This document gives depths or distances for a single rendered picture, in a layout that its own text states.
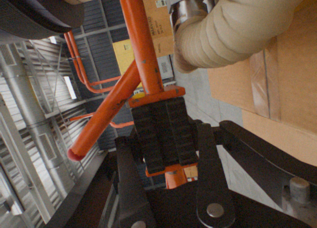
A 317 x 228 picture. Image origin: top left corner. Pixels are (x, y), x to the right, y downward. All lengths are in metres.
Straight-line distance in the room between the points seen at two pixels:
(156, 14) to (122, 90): 1.94
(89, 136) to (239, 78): 0.24
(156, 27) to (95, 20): 9.90
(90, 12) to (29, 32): 11.77
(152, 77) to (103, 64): 11.06
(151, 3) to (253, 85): 2.02
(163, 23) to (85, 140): 1.87
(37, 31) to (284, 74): 0.27
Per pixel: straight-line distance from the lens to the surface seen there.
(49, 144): 6.04
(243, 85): 0.27
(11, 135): 2.84
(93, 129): 0.20
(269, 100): 0.23
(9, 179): 2.74
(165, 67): 7.54
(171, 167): 0.17
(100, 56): 11.29
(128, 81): 0.18
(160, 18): 2.05
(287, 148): 0.94
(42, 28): 0.22
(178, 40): 0.17
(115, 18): 11.48
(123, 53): 7.62
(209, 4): 0.21
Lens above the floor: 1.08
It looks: 1 degrees up
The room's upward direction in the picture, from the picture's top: 104 degrees counter-clockwise
